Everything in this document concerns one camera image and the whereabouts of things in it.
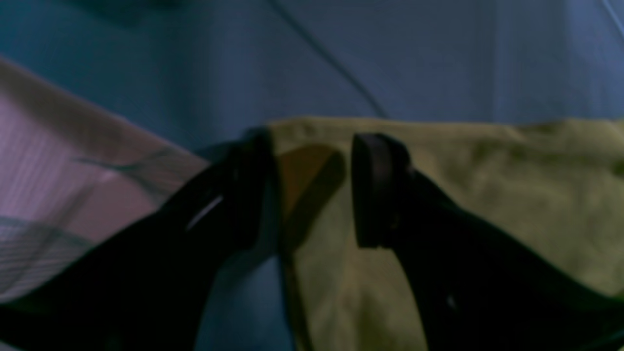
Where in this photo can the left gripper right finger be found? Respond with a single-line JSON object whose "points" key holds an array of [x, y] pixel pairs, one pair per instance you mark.
{"points": [[476, 287]]}

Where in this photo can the blue table cloth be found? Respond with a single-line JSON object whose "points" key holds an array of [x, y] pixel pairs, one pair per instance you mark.
{"points": [[205, 74]]}

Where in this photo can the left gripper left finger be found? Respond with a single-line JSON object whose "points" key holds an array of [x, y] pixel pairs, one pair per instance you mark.
{"points": [[145, 288]]}

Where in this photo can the olive green t-shirt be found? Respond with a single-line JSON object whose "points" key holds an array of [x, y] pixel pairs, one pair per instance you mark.
{"points": [[556, 188]]}

